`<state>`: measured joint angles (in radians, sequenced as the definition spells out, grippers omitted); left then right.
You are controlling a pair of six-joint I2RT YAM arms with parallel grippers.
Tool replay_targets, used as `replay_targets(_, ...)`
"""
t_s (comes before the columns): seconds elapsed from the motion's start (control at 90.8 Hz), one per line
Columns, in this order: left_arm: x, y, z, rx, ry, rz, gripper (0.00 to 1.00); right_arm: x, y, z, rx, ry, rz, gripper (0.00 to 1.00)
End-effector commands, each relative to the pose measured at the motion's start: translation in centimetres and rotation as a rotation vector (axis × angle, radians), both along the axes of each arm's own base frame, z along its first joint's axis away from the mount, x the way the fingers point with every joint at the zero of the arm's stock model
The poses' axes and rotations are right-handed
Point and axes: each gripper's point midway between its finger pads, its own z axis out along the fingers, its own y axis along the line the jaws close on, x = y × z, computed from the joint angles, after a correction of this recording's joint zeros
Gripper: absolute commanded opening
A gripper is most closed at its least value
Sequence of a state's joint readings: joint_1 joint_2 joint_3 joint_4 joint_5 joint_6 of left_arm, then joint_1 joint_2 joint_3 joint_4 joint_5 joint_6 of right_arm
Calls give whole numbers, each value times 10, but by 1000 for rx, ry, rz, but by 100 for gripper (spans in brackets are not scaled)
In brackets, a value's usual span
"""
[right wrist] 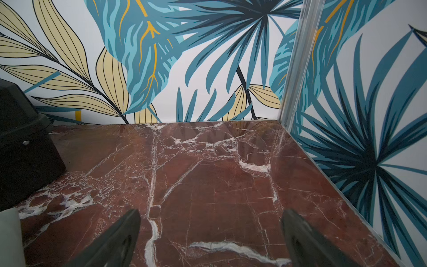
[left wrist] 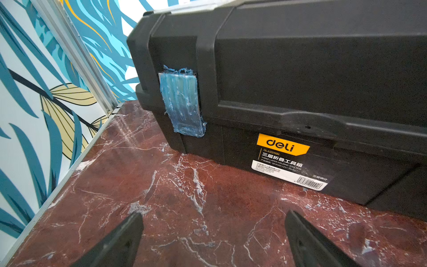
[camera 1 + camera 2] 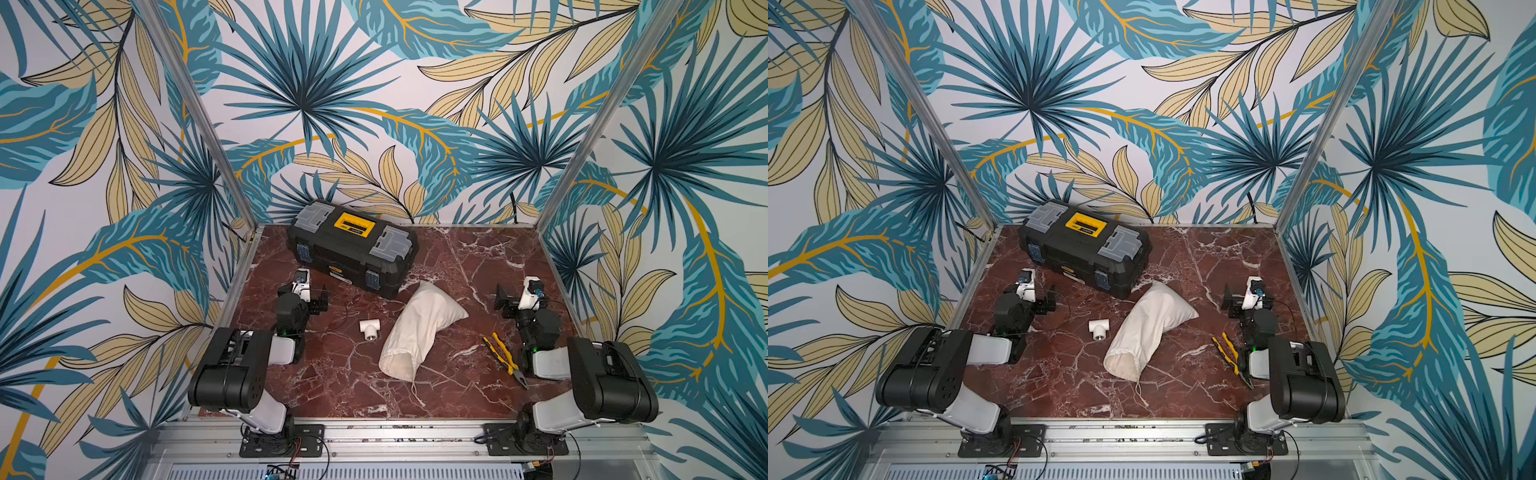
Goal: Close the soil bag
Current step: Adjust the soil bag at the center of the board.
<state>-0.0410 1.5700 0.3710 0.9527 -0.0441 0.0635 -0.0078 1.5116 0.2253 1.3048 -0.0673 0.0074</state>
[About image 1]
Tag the white cloth soil bag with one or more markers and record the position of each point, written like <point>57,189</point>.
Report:
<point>12,251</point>

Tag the black yellow plastic toolbox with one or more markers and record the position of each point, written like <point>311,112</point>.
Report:
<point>29,158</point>

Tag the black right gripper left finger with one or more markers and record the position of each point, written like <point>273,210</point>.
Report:
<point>113,248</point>

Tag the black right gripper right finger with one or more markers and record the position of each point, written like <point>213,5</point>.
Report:
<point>307,247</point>

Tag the right aluminium corner post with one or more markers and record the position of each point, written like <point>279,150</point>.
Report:
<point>301,53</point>

